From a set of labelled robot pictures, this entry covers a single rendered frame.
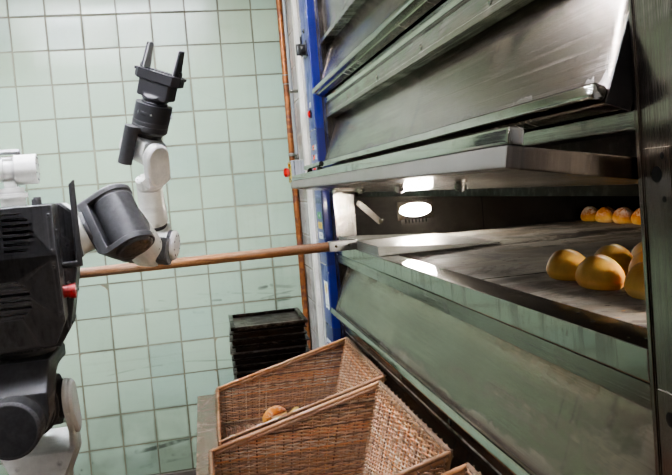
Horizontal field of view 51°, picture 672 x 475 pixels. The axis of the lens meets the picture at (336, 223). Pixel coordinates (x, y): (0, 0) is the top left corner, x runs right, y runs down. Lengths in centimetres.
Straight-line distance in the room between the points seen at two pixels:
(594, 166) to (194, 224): 274
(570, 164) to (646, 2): 18
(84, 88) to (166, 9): 52
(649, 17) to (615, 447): 51
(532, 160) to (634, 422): 36
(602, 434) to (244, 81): 273
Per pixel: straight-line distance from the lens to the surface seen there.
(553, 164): 79
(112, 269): 219
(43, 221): 149
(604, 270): 123
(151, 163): 178
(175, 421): 356
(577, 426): 106
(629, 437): 96
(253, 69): 346
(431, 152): 100
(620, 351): 91
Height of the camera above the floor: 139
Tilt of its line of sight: 3 degrees down
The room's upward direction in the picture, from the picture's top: 5 degrees counter-clockwise
